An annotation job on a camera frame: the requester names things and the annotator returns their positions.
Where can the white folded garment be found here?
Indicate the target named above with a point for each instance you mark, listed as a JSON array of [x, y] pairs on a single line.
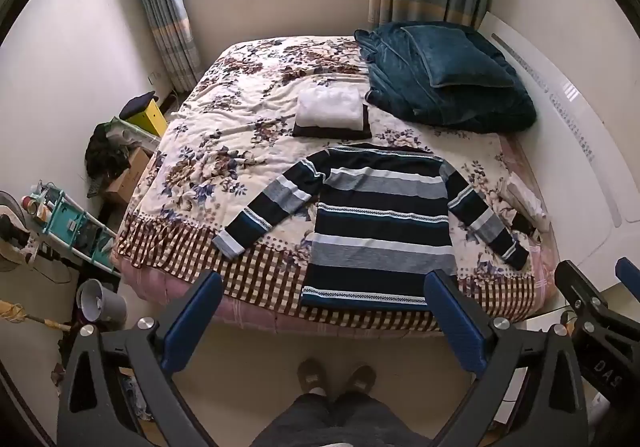
[[329, 108]]

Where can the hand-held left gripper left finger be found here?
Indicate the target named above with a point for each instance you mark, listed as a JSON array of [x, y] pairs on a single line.
[[192, 322]]

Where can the teal plush blanket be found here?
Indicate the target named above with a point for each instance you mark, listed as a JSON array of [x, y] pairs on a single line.
[[445, 82]]

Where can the teal plush pillow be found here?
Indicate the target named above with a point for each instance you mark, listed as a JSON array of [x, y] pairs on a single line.
[[457, 59]]

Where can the person's legs in dark pants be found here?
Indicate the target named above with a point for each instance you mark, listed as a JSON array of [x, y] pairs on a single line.
[[335, 419]]

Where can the brown slipper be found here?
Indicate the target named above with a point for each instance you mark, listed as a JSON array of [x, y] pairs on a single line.
[[311, 377], [361, 379]]

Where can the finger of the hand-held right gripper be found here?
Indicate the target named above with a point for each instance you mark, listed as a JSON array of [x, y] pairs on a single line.
[[629, 272], [580, 287]]

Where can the small dark cloth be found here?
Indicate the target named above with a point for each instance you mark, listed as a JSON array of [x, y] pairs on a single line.
[[522, 222]]

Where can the grey bucket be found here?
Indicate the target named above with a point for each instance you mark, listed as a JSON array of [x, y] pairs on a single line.
[[97, 304]]

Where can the crumpled white cloth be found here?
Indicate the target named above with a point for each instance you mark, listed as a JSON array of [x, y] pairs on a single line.
[[522, 199]]

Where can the dark folded garment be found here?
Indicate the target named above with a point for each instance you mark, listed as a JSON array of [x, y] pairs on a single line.
[[367, 124]]

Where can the striped knit sweater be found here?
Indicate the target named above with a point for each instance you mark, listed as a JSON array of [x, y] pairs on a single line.
[[380, 227]]

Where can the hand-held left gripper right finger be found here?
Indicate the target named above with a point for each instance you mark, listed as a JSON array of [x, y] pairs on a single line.
[[452, 322]]

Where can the teal storage cart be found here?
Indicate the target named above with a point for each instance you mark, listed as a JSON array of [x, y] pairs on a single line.
[[70, 224]]

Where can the standing fan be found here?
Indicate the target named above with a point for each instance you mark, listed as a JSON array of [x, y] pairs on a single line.
[[10, 232]]

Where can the white headboard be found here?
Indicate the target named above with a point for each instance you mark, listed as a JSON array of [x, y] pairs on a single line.
[[565, 127]]

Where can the yellow box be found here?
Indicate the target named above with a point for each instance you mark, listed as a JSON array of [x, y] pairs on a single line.
[[147, 119]]

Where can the floral bedspread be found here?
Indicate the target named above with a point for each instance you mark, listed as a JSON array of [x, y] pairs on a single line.
[[225, 162]]

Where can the cardboard box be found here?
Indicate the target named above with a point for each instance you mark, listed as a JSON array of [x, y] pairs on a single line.
[[127, 177]]

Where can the pile of dark clothes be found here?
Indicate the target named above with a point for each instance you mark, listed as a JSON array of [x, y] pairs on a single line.
[[105, 152]]

